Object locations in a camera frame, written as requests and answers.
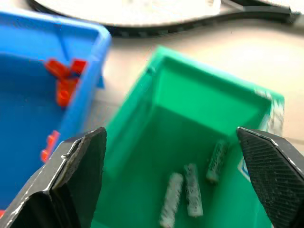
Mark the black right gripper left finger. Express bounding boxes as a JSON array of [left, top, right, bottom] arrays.
[[0, 127, 107, 228]]

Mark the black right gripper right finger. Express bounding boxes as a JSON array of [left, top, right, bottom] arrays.
[[236, 126, 304, 228]]

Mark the blue plastic bin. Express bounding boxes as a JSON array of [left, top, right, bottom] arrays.
[[0, 11, 113, 216]]

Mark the green plastic bin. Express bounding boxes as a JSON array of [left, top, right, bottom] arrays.
[[91, 45, 285, 228]]

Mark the white green-printed battery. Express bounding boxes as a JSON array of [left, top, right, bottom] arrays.
[[183, 163, 204, 218], [205, 139, 230, 182], [159, 172, 184, 228]]

